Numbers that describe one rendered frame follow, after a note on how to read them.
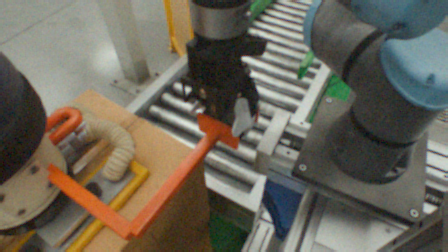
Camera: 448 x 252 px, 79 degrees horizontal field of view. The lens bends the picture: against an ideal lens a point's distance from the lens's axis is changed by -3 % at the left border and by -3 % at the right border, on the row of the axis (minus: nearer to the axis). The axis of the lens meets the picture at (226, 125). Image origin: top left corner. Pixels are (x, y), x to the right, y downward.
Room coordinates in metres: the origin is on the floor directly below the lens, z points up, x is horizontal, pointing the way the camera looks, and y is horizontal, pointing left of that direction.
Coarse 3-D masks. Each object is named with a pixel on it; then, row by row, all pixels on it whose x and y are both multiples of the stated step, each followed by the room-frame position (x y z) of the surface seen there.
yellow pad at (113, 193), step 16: (96, 176) 0.28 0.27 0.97; (128, 176) 0.28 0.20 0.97; (144, 176) 0.28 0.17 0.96; (96, 192) 0.23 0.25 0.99; (112, 192) 0.24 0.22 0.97; (128, 192) 0.25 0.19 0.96; (112, 208) 0.21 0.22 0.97; (80, 224) 0.18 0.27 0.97; (96, 224) 0.18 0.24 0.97; (32, 240) 0.15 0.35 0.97; (64, 240) 0.15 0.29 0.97; (80, 240) 0.15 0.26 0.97
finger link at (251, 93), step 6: (246, 78) 0.32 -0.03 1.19; (252, 78) 0.32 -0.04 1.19; (252, 84) 0.32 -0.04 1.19; (246, 90) 0.31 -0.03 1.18; (252, 90) 0.31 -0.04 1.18; (246, 96) 0.31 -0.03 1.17; (252, 96) 0.31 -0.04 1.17; (258, 96) 0.31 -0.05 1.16; (252, 102) 0.31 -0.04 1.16; (258, 102) 0.31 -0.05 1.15; (252, 108) 0.31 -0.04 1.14; (252, 114) 0.31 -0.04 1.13
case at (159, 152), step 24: (96, 96) 0.54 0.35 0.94; (120, 120) 0.45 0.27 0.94; (144, 120) 0.45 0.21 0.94; (144, 144) 0.38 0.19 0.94; (168, 144) 0.38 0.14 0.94; (168, 168) 0.31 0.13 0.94; (144, 192) 0.26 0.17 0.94; (192, 192) 0.31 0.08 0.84; (168, 216) 0.24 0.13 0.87; (192, 216) 0.29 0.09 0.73; (0, 240) 0.16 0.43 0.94; (96, 240) 0.16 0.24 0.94; (120, 240) 0.16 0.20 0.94; (144, 240) 0.18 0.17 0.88; (168, 240) 0.22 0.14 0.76; (192, 240) 0.27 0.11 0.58
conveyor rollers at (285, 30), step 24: (288, 0) 1.89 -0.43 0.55; (312, 0) 1.96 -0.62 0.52; (264, 24) 1.58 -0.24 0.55; (288, 24) 1.58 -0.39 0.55; (288, 48) 1.38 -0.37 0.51; (288, 72) 1.12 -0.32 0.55; (312, 72) 1.13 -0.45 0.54; (168, 96) 0.94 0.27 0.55; (264, 96) 0.96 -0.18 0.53; (168, 120) 0.80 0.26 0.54; (264, 120) 0.79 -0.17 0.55; (192, 144) 0.66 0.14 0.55; (216, 144) 0.68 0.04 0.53; (240, 144) 0.66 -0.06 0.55; (240, 168) 0.55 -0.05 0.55; (240, 192) 0.45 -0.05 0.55
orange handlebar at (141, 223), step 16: (64, 112) 0.35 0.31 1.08; (80, 112) 0.35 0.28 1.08; (48, 128) 0.32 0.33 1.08; (64, 128) 0.31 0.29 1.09; (208, 144) 0.28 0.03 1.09; (192, 160) 0.24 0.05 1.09; (48, 176) 0.21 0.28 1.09; (64, 176) 0.21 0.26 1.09; (176, 176) 0.21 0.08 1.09; (80, 192) 0.19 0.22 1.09; (160, 192) 0.19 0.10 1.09; (176, 192) 0.19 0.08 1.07; (96, 208) 0.16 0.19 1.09; (144, 208) 0.16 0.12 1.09; (160, 208) 0.16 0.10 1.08; (112, 224) 0.14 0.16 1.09; (128, 224) 0.14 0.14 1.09; (144, 224) 0.14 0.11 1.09; (128, 240) 0.12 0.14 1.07
